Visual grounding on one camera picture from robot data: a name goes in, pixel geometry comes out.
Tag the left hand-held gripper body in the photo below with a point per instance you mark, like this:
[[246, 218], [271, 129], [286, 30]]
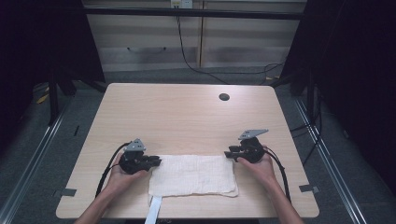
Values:
[[132, 161]]

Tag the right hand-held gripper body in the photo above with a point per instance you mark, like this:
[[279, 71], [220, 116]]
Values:
[[250, 147]]

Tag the white gauze cloth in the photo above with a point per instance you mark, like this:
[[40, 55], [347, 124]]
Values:
[[193, 175]]

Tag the person's left hand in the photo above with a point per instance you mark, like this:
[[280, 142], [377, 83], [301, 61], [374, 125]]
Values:
[[120, 180]]

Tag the person's right hand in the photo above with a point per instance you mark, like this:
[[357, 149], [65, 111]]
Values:
[[261, 171]]

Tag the black table grommet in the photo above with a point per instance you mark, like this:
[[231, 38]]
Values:
[[224, 96]]

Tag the grey tape piece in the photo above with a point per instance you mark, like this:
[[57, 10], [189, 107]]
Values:
[[66, 192], [308, 188]]

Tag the black metal stand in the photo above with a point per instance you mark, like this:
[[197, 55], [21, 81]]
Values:
[[53, 99]]

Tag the yellow floor tape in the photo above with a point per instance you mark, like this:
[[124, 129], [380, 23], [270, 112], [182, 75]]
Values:
[[43, 98]]

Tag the black curtain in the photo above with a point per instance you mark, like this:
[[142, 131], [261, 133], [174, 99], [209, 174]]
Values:
[[355, 77], [40, 43]]

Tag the aluminium floor rail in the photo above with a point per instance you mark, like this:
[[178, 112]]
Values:
[[28, 168], [330, 165]]

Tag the black horizontal frame bar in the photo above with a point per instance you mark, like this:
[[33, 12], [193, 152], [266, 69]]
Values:
[[193, 13]]

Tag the white wall socket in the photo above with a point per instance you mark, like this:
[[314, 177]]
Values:
[[181, 3]]

